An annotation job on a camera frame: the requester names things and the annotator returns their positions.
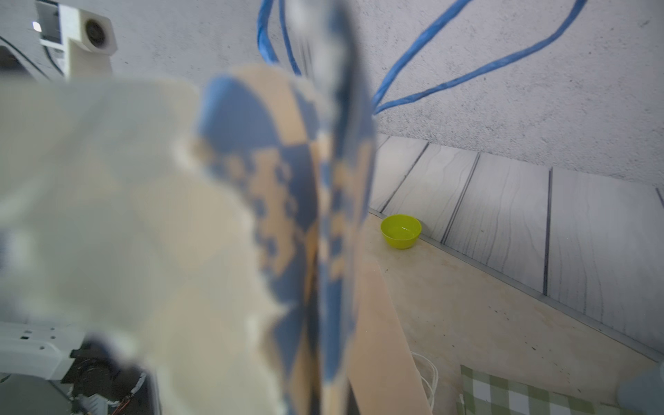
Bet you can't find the blue checkered paper bag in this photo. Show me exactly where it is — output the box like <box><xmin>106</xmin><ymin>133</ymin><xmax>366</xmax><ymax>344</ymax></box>
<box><xmin>1</xmin><ymin>1</ymin><xmax>465</xmax><ymax>414</ymax></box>

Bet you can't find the red and white paper bag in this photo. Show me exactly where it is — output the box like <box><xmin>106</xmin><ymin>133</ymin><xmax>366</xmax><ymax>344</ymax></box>
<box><xmin>412</xmin><ymin>352</ymin><xmax>439</xmax><ymax>411</ymax></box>

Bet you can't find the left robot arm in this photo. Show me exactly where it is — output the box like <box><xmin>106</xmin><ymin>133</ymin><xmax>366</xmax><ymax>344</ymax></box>
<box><xmin>1</xmin><ymin>323</ymin><xmax>162</xmax><ymax>414</ymax></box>

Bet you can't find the green bowl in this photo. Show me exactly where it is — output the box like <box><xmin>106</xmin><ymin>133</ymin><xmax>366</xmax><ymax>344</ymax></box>
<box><xmin>380</xmin><ymin>214</ymin><xmax>422</xmax><ymax>250</ymax></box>

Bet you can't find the green checkered cloth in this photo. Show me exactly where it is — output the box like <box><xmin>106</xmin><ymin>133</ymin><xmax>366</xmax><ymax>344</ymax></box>
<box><xmin>456</xmin><ymin>366</ymin><xmax>633</xmax><ymax>415</ymax></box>

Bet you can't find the light blue mug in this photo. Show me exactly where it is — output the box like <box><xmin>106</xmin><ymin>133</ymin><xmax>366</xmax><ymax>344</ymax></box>
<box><xmin>617</xmin><ymin>362</ymin><xmax>664</xmax><ymax>415</ymax></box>

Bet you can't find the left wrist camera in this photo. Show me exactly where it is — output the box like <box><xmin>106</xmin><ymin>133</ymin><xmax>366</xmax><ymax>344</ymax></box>
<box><xmin>33</xmin><ymin>1</ymin><xmax>118</xmax><ymax>80</ymax></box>

